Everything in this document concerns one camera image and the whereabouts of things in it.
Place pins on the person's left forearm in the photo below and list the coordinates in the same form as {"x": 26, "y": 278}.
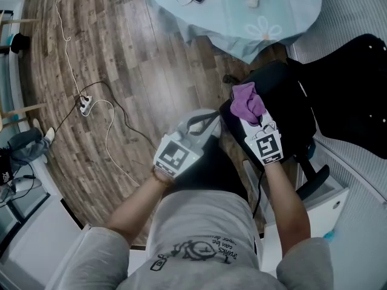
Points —
{"x": 136, "y": 213}

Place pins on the person's right forearm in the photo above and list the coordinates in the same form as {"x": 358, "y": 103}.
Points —
{"x": 287, "y": 210}

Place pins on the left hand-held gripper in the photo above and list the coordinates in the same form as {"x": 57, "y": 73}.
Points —
{"x": 176, "y": 156}

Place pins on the round light-blue table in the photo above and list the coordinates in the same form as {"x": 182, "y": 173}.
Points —
{"x": 236, "y": 20}

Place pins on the black jacket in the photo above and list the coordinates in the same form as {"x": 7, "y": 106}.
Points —
{"x": 347, "y": 86}

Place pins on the black office chair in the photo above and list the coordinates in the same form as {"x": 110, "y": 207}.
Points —
{"x": 296, "y": 116}

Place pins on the purple cloth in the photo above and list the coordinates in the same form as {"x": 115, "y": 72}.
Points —
{"x": 246, "y": 101}

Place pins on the white square table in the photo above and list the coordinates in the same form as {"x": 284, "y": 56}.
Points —
{"x": 317, "y": 222}

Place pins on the black cap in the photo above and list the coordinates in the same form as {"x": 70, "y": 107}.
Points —
{"x": 19, "y": 42}

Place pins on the black framed glass cabinet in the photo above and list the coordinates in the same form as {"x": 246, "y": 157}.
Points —
{"x": 27, "y": 210}

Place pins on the person's black trousers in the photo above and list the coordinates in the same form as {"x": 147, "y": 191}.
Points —
{"x": 211, "y": 171}

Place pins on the white power strip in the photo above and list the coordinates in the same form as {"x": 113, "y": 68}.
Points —
{"x": 85, "y": 105}

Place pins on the light wooden rack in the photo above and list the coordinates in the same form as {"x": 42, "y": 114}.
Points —
{"x": 21, "y": 111}

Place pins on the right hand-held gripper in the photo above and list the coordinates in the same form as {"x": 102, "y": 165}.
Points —
{"x": 266, "y": 148}

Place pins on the grey printed t-shirt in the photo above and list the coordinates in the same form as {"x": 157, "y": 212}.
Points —
{"x": 199, "y": 219}

